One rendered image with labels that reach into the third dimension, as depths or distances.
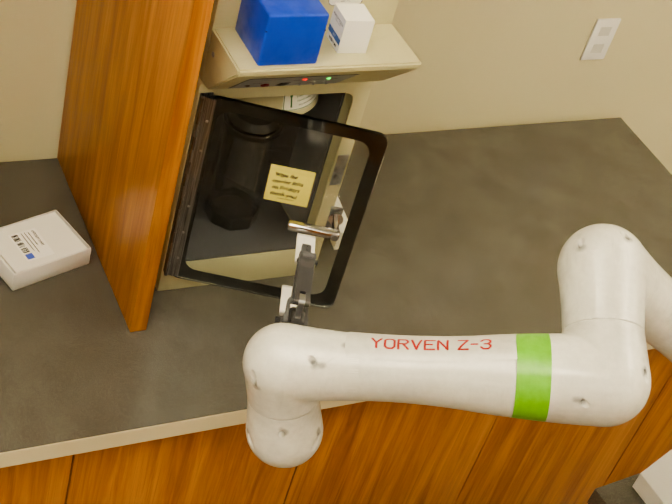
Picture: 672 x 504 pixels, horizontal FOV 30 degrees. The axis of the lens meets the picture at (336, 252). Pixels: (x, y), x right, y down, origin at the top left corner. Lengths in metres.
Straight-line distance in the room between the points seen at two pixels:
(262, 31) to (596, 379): 0.70
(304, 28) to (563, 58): 1.25
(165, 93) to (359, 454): 0.88
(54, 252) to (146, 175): 0.32
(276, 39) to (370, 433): 0.88
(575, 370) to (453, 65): 1.35
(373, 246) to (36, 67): 0.74
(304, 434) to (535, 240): 1.11
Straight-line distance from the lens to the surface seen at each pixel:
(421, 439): 2.54
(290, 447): 1.74
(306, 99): 2.17
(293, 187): 2.12
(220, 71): 1.95
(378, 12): 2.08
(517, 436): 2.71
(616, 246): 1.73
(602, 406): 1.66
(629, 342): 1.68
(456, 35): 2.82
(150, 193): 2.05
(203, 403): 2.15
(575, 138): 3.10
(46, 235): 2.33
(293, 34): 1.89
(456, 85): 2.92
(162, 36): 1.94
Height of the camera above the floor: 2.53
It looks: 40 degrees down
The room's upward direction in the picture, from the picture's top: 18 degrees clockwise
